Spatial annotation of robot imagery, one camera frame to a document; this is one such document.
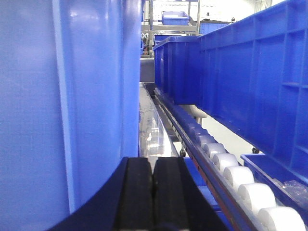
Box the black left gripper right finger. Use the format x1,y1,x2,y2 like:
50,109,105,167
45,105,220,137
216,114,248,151
153,157,228,231

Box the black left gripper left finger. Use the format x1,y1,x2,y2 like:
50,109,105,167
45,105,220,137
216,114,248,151
51,157,153,231

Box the blue box right far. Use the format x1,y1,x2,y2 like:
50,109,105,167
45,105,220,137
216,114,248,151
154,36,201,104

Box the large blue shelf box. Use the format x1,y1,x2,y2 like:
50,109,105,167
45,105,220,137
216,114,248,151
0,0,141,231

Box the blue box right near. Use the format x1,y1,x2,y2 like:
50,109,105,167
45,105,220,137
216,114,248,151
197,0,308,182

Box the white roller track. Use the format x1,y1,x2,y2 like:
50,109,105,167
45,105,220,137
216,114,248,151
154,89,308,231

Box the lower right blue bin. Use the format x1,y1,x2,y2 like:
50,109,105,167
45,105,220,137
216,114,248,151
241,154,308,218

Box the distant blue tray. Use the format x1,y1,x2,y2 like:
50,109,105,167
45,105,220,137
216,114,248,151
162,11,189,26

